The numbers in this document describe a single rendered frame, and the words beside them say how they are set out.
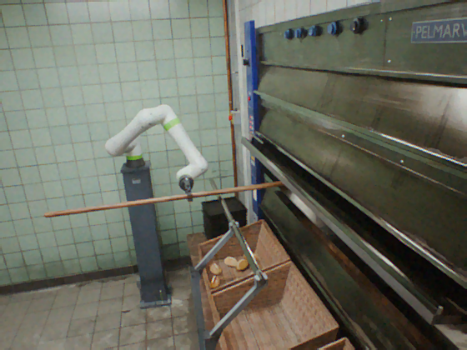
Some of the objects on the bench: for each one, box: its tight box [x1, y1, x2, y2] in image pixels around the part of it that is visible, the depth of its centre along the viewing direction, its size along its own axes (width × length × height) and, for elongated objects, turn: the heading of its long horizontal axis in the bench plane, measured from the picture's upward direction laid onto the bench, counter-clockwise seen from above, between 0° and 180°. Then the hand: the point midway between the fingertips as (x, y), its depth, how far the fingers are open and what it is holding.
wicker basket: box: [198, 218, 291, 313], centre depth 236 cm, size 49×56×28 cm
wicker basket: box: [210, 261, 339, 350], centre depth 183 cm, size 49×56×28 cm
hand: (189, 195), depth 217 cm, fingers closed on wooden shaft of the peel, 3 cm apart
